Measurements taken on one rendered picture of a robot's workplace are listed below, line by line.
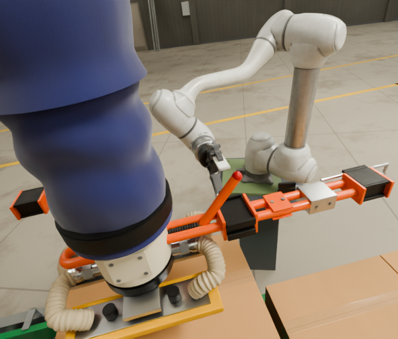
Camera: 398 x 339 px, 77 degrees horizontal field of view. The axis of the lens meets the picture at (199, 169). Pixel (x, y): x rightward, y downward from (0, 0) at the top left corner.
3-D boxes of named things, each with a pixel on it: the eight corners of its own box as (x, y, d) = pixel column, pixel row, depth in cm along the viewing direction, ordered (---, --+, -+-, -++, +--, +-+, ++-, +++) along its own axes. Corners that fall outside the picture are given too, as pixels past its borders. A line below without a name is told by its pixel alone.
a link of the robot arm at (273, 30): (248, 33, 101) (278, 35, 93) (271, 1, 104) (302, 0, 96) (257, 58, 112) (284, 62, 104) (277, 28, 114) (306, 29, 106)
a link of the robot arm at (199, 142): (216, 155, 95) (221, 162, 90) (193, 159, 93) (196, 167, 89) (214, 132, 90) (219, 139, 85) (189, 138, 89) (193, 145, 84)
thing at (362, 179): (359, 205, 62) (364, 189, 59) (339, 187, 68) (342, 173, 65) (389, 197, 63) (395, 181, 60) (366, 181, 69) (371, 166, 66)
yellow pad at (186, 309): (64, 359, 51) (53, 348, 48) (74, 311, 59) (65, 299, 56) (224, 312, 55) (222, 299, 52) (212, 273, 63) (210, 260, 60)
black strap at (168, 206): (48, 271, 42) (37, 255, 40) (75, 190, 61) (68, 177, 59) (180, 237, 44) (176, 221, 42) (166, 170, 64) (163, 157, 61)
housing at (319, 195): (309, 216, 61) (312, 202, 59) (294, 199, 67) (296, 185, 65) (335, 209, 62) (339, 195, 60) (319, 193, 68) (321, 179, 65)
